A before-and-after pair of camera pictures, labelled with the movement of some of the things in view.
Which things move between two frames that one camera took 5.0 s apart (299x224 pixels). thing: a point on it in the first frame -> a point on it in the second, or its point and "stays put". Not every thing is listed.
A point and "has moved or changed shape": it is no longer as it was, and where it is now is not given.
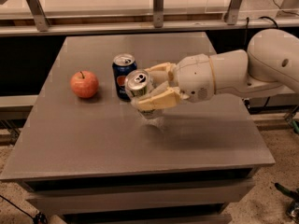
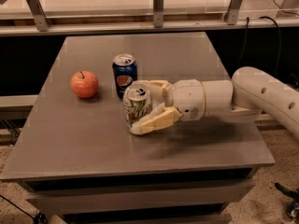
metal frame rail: [42, 28] stays put
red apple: [84, 84] stays put
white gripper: [193, 77] -> [188, 99]
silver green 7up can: [137, 81] has moved or changed shape
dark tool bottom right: [292, 210] stays put
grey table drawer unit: [90, 158] stays put
